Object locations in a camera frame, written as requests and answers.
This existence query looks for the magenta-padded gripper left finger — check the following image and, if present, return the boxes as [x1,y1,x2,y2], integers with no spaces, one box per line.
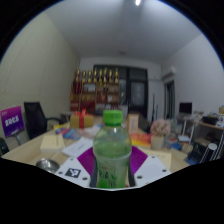
[54,146,98,188]

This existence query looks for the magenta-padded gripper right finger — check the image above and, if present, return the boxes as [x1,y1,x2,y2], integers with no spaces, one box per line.
[129,145,172,188]

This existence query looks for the green tea bottle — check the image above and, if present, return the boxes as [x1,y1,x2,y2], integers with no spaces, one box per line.
[92,109,133,190]

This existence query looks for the white paper booklet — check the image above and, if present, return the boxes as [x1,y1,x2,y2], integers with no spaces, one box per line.
[61,136,94,158]

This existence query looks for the small steel cup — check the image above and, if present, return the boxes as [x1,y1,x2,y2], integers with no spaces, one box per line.
[35,158,61,174]

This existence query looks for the orange book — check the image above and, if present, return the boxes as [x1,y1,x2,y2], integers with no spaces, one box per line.
[129,132,153,148]

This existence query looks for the pale yellow notepad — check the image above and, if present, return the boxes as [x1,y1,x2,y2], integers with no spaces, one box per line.
[39,133,66,154]

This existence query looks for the blue colourful book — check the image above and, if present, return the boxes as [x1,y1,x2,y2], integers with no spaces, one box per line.
[54,126,83,141]

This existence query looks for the pink flowers in pot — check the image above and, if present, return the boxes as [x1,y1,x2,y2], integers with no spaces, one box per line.
[149,118,172,151]

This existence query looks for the small orange carton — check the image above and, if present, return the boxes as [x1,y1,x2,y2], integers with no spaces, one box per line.
[126,113,140,135]

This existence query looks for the yellow gift box red ribbon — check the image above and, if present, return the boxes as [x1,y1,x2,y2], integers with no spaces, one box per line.
[69,108,95,130]

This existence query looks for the white round stool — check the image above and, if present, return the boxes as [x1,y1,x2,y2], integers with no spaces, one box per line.
[199,142,218,164]

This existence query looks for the black office chair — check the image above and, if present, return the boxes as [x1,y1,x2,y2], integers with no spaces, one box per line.
[23,101,66,140]

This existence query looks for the black computer monitor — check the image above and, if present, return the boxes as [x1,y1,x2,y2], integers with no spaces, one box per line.
[178,101,193,116]

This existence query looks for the wooden side desk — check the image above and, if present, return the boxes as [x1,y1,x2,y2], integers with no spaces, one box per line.
[194,119,224,158]

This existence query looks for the black bag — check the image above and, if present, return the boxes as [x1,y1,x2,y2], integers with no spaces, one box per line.
[0,137,10,157]

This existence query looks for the purple sign board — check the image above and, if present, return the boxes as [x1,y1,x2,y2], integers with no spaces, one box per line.
[0,105,26,138]

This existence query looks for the wooden shelf unit with trophies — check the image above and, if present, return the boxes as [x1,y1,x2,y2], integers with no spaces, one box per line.
[69,67,121,114]

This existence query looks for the dark framed glass door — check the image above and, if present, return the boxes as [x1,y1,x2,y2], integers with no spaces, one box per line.
[93,64,149,118]

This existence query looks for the white air conditioner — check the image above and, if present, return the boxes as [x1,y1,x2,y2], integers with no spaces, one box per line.
[161,65,177,80]

